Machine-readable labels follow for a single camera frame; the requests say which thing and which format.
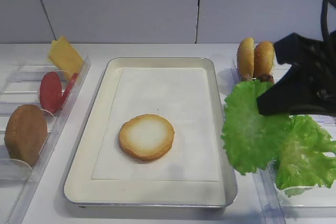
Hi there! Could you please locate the left brown meat patty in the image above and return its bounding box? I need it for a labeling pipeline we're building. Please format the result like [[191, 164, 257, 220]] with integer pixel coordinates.
[[242, 74, 253, 81]]

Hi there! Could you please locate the left tan bun slice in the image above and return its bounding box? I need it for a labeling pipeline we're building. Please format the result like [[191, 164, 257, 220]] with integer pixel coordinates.
[[237, 37, 254, 78]]

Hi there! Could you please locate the white metal tray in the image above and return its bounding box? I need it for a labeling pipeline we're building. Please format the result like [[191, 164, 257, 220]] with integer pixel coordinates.
[[64, 58, 237, 208]]

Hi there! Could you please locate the right dark meat patty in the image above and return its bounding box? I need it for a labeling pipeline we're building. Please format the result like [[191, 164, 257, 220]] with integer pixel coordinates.
[[257, 74, 274, 83]]

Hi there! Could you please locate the clear acrylic left rack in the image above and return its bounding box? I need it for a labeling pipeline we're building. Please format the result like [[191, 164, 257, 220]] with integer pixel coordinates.
[[1, 59, 91, 223]]

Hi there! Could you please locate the right red tomato slice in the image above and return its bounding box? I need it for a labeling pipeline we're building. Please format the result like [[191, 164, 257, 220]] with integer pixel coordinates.
[[60, 73, 79, 109]]

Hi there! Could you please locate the clear acrylic right rack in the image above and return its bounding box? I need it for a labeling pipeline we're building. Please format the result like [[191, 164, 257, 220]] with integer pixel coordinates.
[[230, 56, 336, 224]]

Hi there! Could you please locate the toasted bottom bun slice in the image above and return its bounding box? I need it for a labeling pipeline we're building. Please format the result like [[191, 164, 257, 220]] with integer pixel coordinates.
[[119, 114, 175, 161]]

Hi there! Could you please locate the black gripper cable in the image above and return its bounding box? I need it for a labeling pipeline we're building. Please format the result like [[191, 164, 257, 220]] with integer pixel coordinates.
[[319, 0, 332, 43]]

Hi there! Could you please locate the right tan bun slice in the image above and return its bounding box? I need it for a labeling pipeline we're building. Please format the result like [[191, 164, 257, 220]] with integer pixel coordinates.
[[254, 41, 275, 77]]

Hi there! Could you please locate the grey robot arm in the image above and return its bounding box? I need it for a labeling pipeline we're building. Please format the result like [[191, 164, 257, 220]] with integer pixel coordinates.
[[257, 0, 335, 116]]

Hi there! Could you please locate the red tomato slice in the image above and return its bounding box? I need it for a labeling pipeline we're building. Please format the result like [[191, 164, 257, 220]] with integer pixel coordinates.
[[39, 71, 62, 113], [60, 73, 79, 109]]

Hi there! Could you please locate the tan bun slice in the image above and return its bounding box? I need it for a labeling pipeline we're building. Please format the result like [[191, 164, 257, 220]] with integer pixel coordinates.
[[254, 41, 275, 77], [237, 37, 254, 78]]

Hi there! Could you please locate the clear acrylic rack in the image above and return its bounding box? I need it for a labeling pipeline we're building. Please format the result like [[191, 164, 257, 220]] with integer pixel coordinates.
[[1, 59, 91, 223], [230, 56, 336, 224]]

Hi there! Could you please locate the white paper liner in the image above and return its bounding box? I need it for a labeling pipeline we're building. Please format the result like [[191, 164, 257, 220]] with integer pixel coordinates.
[[92, 68, 219, 182]]

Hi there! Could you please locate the green lettuce leaf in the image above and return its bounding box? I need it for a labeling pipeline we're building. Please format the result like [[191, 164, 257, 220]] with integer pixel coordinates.
[[221, 79, 291, 175], [274, 115, 335, 197]]

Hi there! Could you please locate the yellow cheese slice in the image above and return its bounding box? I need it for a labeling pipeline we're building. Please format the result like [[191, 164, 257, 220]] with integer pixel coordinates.
[[48, 36, 84, 81]]

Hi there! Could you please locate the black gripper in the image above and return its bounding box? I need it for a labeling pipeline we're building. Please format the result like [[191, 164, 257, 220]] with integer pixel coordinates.
[[257, 31, 335, 116]]

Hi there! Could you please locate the left red tomato slice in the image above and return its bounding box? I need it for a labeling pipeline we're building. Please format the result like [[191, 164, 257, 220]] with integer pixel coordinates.
[[39, 71, 62, 113]]

